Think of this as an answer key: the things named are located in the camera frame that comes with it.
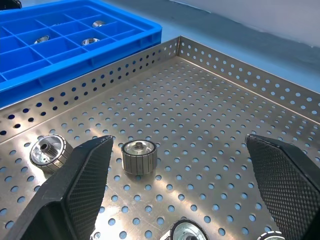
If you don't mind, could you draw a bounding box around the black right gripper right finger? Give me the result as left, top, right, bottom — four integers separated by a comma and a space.
245, 133, 320, 240

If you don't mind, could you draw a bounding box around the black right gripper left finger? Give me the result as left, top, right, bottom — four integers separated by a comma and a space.
3, 134, 114, 240

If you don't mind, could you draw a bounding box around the blue compartment tray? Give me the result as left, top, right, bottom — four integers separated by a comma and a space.
0, 0, 163, 111

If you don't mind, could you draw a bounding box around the perforated metal tray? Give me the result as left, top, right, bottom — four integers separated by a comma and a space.
0, 35, 320, 240

